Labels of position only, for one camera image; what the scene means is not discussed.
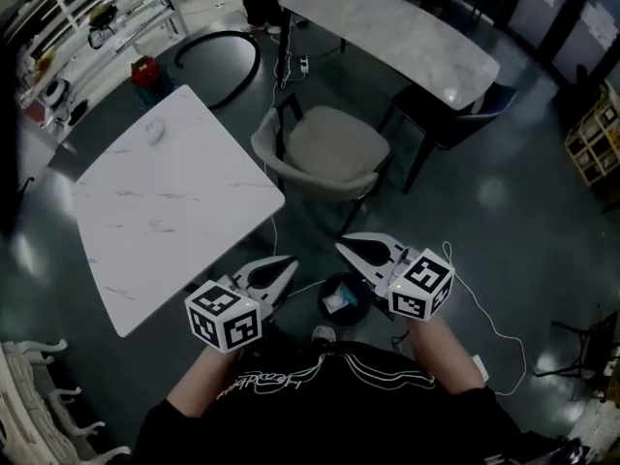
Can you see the beige upholstered chair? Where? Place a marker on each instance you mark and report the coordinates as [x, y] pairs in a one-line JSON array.
[[334, 143]]

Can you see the white ornate dresser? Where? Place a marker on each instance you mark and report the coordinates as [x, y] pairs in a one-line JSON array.
[[24, 405]]

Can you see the small white paper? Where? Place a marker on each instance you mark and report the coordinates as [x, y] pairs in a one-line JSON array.
[[155, 133]]

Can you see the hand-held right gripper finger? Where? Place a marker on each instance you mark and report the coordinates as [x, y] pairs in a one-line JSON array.
[[382, 238], [358, 269]]

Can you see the wooden grid shelf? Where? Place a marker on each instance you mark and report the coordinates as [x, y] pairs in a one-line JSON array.
[[593, 138]]

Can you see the white marble square table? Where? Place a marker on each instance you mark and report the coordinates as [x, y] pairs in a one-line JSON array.
[[169, 187]]

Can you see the grey marble dining table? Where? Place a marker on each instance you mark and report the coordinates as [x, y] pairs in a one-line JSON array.
[[397, 37]]

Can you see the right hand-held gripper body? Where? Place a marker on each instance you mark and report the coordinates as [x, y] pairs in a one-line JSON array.
[[421, 288]]

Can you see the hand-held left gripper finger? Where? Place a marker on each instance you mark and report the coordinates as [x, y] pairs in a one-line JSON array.
[[283, 286], [264, 265]]

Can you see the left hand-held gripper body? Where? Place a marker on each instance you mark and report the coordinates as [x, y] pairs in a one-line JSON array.
[[223, 318]]

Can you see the black metal frame chair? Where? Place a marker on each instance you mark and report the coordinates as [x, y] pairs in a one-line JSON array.
[[596, 347]]

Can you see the person's black shirt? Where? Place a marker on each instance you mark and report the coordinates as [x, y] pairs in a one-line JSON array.
[[329, 419]]

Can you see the white power strip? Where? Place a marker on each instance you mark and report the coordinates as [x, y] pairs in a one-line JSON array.
[[480, 367], [304, 64]]

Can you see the white round pet carrier backpack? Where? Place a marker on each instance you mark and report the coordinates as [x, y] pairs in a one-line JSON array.
[[57, 92]]

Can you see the person's right forearm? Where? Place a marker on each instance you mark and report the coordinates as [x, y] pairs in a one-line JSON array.
[[445, 356]]

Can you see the person's left forearm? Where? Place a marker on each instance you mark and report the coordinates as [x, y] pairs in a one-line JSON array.
[[203, 381]]

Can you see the red vacuum cleaner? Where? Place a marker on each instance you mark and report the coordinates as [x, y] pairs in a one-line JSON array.
[[145, 71]]

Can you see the person's grey sneaker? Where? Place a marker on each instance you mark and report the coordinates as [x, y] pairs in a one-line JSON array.
[[323, 333]]

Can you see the dark upholstered chair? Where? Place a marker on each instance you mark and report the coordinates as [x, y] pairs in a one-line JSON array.
[[465, 124]]

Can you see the blue wrapper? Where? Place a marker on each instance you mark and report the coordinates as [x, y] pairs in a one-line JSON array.
[[346, 294]]

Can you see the black round waste bin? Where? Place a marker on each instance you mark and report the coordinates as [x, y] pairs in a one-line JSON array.
[[351, 316]]

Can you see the white shelving rack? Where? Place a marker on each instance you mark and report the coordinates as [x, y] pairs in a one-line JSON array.
[[121, 22]]

